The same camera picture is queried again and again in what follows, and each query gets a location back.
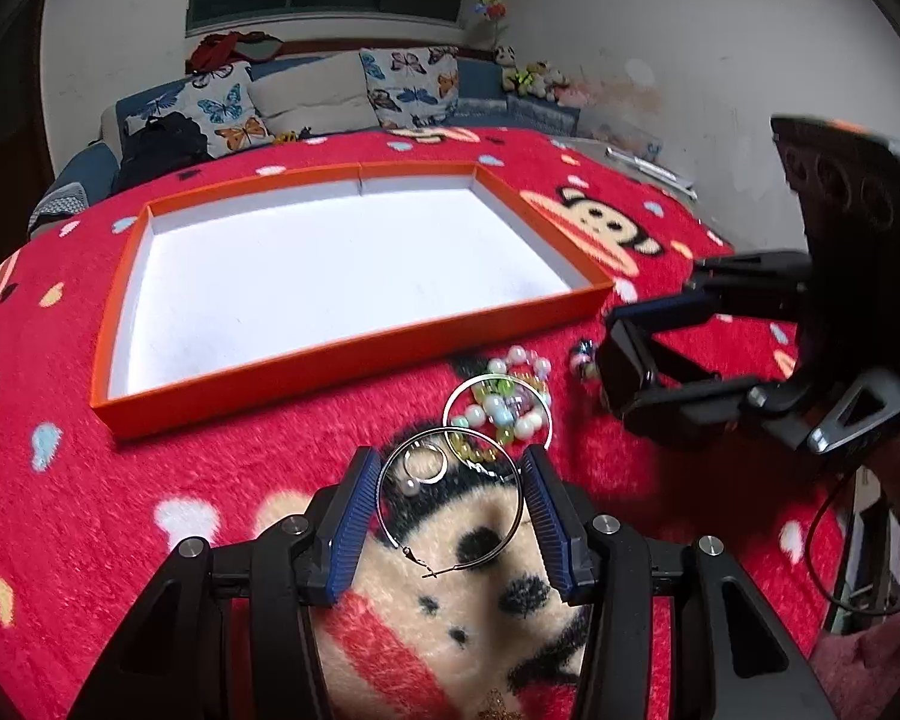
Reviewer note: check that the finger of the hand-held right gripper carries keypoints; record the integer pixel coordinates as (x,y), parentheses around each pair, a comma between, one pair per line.
(630,382)
(660,312)

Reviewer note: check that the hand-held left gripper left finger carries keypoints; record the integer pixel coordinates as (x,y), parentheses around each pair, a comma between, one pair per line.
(352,525)

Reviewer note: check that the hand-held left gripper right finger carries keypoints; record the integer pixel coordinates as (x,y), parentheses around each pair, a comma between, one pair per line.
(551,532)

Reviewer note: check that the pearl earring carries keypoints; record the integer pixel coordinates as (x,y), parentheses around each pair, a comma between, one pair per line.
(409,486)

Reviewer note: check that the large silver hoop earring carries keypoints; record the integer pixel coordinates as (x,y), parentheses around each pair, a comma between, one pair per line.
(444,430)
(495,378)

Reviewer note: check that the orange tray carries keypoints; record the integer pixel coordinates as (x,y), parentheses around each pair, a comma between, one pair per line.
(307,270)

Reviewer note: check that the clear plastic box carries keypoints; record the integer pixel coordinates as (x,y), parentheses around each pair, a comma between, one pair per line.
(634,146)

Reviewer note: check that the plush toys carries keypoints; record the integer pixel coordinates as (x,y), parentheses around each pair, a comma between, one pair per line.
(529,75)

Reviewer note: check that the red printed blanket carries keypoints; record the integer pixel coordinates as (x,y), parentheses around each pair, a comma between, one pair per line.
(82,502)

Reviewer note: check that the blue sofa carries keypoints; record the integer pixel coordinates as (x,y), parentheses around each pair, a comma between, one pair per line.
(487,82)

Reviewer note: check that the butterfly print pillow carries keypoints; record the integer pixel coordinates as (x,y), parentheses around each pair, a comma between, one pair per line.
(409,86)
(225,109)

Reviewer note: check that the artificial flowers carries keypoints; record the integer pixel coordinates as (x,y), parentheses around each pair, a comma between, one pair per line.
(493,11)

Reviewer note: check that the pink clothing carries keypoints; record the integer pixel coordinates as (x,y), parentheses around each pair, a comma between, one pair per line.
(870,664)

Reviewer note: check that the small yellow toy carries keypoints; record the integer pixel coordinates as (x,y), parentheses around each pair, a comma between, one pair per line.
(289,137)

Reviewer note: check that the beige cushion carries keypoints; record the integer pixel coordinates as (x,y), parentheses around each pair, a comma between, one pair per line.
(307,94)

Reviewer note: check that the black backpack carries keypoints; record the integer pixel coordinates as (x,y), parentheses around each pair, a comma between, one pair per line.
(161,150)

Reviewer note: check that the red clothing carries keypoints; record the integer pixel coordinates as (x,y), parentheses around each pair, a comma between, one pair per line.
(229,49)

